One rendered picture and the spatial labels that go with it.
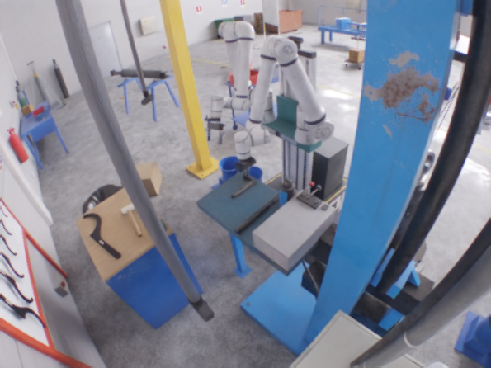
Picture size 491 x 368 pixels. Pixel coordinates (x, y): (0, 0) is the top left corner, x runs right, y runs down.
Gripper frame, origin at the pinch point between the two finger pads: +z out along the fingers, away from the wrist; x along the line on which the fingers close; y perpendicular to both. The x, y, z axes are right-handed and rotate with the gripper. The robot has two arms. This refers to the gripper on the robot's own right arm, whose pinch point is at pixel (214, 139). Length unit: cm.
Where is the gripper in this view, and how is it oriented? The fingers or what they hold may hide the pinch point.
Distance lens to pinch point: 199.8
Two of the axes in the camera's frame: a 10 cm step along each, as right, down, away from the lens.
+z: -1.0, 9.4, 3.3
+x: -7.3, -3.0, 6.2
